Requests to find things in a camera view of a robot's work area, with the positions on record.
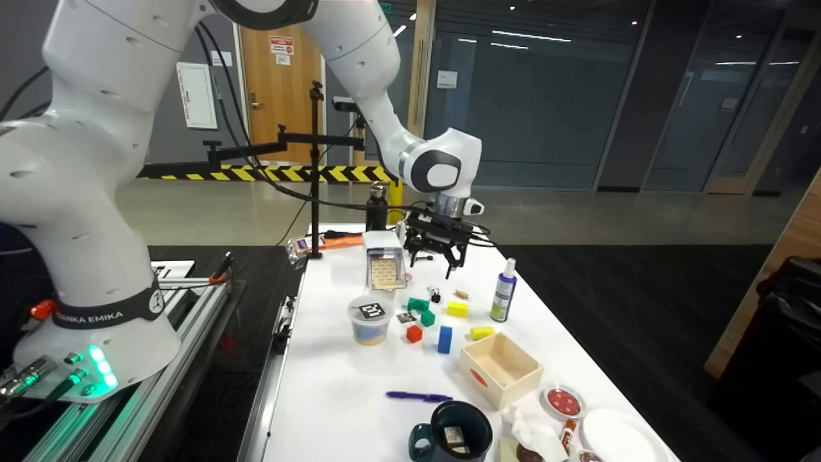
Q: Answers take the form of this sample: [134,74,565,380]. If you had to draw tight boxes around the clear plastic container with lid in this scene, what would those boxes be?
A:
[347,295,394,347]

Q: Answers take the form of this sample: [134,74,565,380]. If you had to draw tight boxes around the white wall panel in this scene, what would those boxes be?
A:
[176,62,219,131]

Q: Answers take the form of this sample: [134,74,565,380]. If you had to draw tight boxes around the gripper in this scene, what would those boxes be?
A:
[402,215,475,271]

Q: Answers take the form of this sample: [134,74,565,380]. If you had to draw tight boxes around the dark teal mug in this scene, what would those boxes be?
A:
[408,401,494,462]

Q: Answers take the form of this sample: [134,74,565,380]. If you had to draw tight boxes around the yellow black striped barrier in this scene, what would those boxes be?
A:
[137,163,396,183]

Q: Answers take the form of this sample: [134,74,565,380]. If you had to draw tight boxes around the white spray bottle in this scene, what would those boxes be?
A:
[490,258,518,323]

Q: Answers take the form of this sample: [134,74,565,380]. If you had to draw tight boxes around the wooden door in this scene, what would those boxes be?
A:
[240,26,324,165]

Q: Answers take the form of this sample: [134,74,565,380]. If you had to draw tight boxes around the wooden box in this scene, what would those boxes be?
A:
[457,332,545,411]

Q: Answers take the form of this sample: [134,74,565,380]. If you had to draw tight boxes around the white paper plate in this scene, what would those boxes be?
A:
[579,408,672,462]

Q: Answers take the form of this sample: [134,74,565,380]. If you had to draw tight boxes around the black trash bag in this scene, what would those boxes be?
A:
[756,256,821,393]

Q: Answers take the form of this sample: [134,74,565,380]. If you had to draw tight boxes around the purple pen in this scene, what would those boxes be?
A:
[385,390,453,404]

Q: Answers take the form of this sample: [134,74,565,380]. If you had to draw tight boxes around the camera on mount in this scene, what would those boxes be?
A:
[204,80,368,260]

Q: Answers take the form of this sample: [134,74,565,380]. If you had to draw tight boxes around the yellow bollard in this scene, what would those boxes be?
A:
[387,179,404,226]

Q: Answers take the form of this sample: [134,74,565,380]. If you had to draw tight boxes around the clear box with cards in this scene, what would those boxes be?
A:
[362,230,409,291]

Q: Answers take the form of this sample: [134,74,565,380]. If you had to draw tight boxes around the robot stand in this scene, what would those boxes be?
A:
[0,244,310,462]

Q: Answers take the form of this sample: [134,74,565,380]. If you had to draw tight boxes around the orange handled tool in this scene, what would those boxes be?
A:
[159,252,235,291]

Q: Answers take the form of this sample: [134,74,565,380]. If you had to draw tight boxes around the black water bottle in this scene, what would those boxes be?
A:
[366,182,389,232]

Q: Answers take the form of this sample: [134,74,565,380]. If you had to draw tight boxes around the round tin with red inside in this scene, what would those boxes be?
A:
[541,383,585,420]

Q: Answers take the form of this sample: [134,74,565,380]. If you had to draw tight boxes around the crumpled white tissue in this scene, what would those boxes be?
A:
[500,405,569,462]

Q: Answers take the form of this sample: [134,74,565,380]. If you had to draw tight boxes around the black clamp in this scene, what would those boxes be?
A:
[272,300,296,354]

